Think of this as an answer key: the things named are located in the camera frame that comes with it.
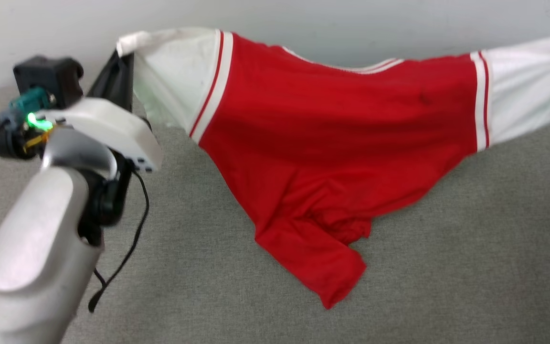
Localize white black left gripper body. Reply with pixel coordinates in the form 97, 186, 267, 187
0, 97, 164, 227

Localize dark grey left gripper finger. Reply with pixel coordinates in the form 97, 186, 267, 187
87, 49, 123, 107
120, 53, 135, 114

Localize red and white jersey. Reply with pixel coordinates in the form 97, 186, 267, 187
116, 27, 550, 311

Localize grey fabric sofa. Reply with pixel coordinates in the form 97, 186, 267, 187
0, 85, 550, 344

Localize teal plug left camera cable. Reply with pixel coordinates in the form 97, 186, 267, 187
0, 86, 57, 344

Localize thin black left gripper cable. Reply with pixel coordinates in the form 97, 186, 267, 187
87, 168, 150, 314

